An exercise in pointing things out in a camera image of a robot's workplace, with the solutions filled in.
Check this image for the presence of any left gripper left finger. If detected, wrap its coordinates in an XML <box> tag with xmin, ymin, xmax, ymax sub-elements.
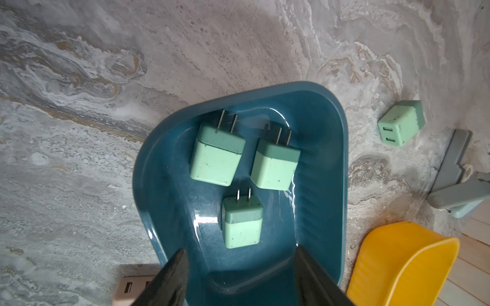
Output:
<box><xmin>132</xmin><ymin>249</ymin><xmax>190</xmax><ymax>306</ymax></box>

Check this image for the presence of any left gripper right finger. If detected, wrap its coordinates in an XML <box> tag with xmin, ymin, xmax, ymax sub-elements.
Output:
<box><xmin>293</xmin><ymin>246</ymin><xmax>354</xmax><ymax>306</ymax></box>

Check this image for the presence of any teal storage box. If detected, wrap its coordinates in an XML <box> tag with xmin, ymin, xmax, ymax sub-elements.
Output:
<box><xmin>132</xmin><ymin>82</ymin><xmax>348</xmax><ymax>305</ymax></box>

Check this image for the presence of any yellow storage box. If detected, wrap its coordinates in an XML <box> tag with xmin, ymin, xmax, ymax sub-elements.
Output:
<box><xmin>347</xmin><ymin>222</ymin><xmax>460</xmax><ymax>305</ymax></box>

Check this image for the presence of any green plug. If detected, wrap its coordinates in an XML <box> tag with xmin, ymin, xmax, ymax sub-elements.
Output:
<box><xmin>250</xmin><ymin>128</ymin><xmax>301</xmax><ymax>191</ymax></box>
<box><xmin>190</xmin><ymin>110</ymin><xmax>246</xmax><ymax>187</ymax></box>
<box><xmin>221</xmin><ymin>187</ymin><xmax>264</xmax><ymax>249</ymax></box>
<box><xmin>378</xmin><ymin>100</ymin><xmax>426</xmax><ymax>147</ymax></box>

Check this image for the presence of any pink plug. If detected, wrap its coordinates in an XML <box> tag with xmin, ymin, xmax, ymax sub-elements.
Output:
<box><xmin>112</xmin><ymin>275</ymin><xmax>155</xmax><ymax>306</ymax></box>

